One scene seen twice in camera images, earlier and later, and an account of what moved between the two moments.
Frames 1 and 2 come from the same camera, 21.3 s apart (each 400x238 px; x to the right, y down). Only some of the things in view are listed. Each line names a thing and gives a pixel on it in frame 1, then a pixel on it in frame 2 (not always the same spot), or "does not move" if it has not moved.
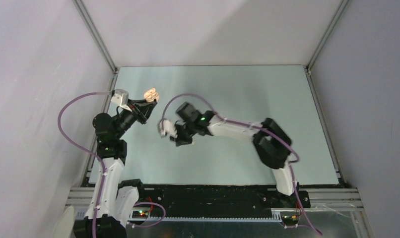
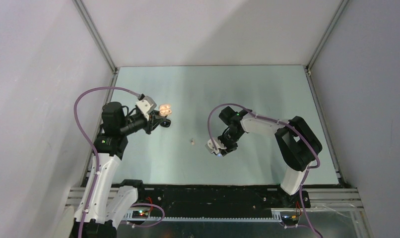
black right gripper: [180, 140] -> [230, 148]
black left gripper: [141, 109] -> [155, 119]
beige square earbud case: [151, 94] -> [165, 109]
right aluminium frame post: [325, 34] does not move
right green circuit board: [290, 217] does not move
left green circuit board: [140, 214] does not move
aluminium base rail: [334, 199] does not move
